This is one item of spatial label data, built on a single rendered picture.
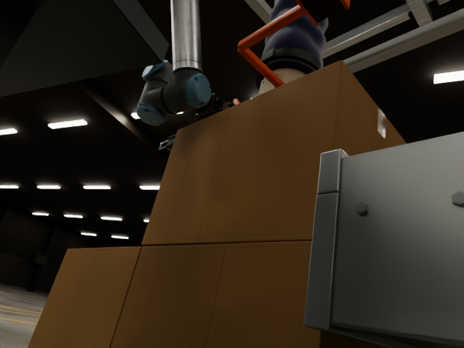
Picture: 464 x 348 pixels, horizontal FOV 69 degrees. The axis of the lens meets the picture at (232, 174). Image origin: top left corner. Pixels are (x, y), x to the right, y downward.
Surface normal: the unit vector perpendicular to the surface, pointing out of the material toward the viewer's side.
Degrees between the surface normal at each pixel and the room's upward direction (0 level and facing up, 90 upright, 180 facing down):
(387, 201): 90
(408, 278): 90
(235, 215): 90
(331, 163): 90
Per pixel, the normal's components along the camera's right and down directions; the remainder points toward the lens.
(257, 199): -0.68, -0.43
